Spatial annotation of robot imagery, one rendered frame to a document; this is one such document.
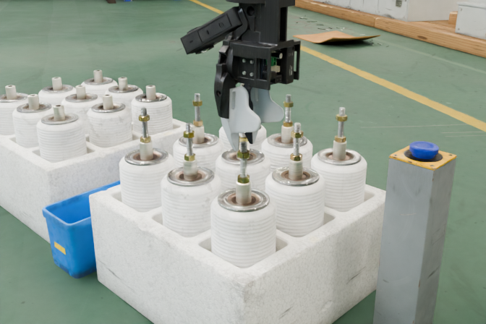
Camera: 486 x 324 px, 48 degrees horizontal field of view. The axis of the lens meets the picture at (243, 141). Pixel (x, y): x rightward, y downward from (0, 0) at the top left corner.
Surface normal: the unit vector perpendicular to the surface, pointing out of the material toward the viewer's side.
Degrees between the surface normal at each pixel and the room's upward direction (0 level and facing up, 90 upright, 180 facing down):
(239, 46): 90
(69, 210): 88
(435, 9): 90
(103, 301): 0
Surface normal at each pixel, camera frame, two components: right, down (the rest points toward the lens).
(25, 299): 0.00, -0.94
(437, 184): 0.71, 0.24
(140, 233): -0.71, 0.24
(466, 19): -0.95, 0.11
